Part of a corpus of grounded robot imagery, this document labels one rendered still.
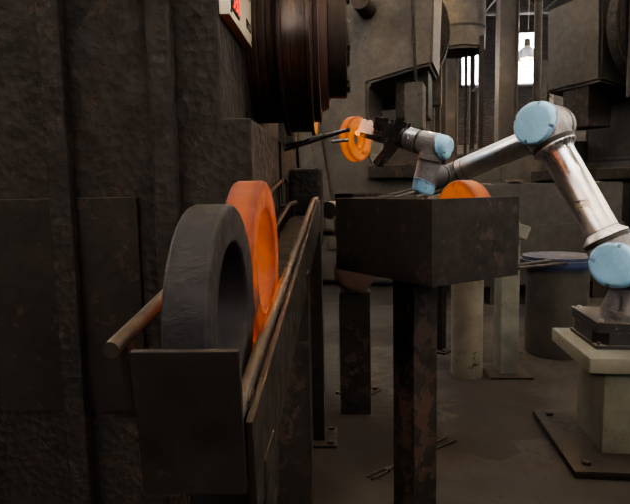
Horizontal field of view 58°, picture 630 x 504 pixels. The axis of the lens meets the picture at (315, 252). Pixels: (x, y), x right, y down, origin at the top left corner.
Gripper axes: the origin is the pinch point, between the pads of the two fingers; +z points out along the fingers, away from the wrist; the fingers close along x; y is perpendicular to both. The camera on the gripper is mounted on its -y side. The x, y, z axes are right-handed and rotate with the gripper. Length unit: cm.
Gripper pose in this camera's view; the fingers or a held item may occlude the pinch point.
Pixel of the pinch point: (356, 133)
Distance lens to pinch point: 202.6
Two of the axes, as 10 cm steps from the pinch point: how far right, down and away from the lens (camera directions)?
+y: 1.9, -9.5, -2.6
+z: -7.7, -3.1, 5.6
